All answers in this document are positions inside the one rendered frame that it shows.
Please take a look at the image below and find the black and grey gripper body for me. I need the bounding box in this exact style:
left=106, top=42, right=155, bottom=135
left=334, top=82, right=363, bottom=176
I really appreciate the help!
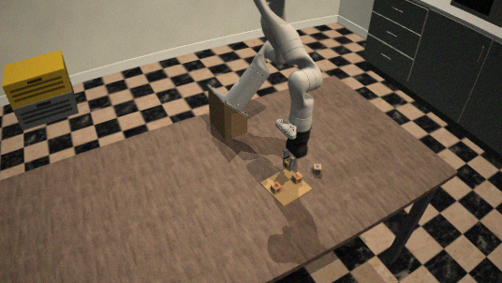
left=275, top=113, right=312, bottom=158

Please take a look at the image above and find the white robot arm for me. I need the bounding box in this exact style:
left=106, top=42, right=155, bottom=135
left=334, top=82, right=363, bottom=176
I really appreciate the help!
left=225, top=0, right=322, bottom=119

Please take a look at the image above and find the tan flat mat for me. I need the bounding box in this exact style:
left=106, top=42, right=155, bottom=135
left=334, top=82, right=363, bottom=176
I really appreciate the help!
left=260, top=169, right=313, bottom=206

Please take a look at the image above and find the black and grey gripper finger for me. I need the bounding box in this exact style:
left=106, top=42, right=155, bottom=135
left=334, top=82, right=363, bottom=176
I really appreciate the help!
left=288, top=156, right=297, bottom=171
left=283, top=149, right=289, bottom=163

